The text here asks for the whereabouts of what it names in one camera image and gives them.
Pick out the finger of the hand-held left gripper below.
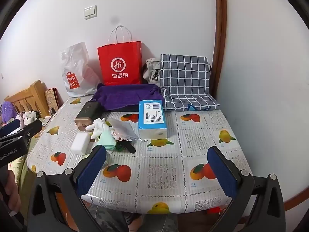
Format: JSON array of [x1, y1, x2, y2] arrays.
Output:
[[0, 119, 25, 138], [16, 119, 43, 145]]

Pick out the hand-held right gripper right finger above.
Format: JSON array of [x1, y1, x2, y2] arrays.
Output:
[[207, 146, 286, 232]]

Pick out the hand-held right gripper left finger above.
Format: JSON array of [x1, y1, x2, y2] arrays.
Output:
[[27, 145, 108, 232]]

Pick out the white sponge block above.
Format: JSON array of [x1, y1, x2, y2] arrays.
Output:
[[70, 134, 93, 155]]

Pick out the mint green cloth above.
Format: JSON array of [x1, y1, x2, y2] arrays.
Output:
[[95, 128, 119, 154]]

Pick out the black and green clip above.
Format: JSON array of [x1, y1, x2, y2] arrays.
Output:
[[115, 140, 136, 154]]

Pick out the white knit glove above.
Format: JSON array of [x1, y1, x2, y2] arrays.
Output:
[[86, 117, 113, 141]]

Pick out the clear printed zip pouch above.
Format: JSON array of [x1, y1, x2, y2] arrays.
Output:
[[106, 118, 142, 142]]

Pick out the purple fabric storage tray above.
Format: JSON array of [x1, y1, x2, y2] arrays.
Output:
[[90, 83, 166, 113]]

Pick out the person's left hand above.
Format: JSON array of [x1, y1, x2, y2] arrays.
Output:
[[4, 171, 22, 217]]

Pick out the printed white clothing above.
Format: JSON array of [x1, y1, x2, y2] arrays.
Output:
[[16, 111, 40, 126]]

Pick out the purple plush toy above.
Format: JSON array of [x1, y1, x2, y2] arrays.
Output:
[[0, 101, 16, 124]]

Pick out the yellow floral bedsheet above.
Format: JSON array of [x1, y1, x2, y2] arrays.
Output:
[[8, 155, 37, 199]]

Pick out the wooden bed headboard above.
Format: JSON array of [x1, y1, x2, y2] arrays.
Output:
[[4, 80, 51, 119]]

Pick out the red plastic stool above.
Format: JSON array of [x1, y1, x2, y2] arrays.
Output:
[[206, 206, 222, 215]]

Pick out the person's grey patterned shorts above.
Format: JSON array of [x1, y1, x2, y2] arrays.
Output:
[[89, 203, 179, 232]]

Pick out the dark green gold-capped box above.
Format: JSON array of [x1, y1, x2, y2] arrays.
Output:
[[74, 101, 102, 132]]

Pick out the blue tissue pack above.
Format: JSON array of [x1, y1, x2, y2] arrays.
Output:
[[138, 100, 168, 141]]

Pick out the white plastic shopping bag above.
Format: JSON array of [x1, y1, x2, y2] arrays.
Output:
[[60, 42, 102, 97]]

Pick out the brown wooden baseboard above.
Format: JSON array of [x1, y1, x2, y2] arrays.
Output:
[[283, 186, 309, 213]]

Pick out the grey checked cushion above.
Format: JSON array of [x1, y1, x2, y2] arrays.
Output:
[[160, 54, 221, 112]]

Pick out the red paper shopping bag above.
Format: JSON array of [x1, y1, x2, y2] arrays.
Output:
[[97, 26, 143, 86]]

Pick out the beige canvas bag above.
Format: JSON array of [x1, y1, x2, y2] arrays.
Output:
[[142, 58, 162, 87]]

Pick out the white wall light switch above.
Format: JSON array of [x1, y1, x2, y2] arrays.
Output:
[[84, 5, 98, 19]]

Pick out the brown wooden door frame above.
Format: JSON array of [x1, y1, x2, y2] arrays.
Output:
[[211, 0, 228, 95]]

